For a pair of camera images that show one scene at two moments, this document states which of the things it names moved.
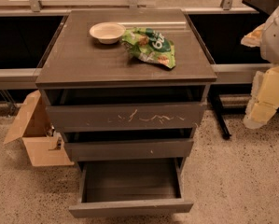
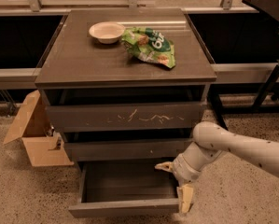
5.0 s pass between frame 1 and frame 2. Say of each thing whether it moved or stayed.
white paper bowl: stayed
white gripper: moved
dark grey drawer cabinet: stayed
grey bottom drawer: stayed
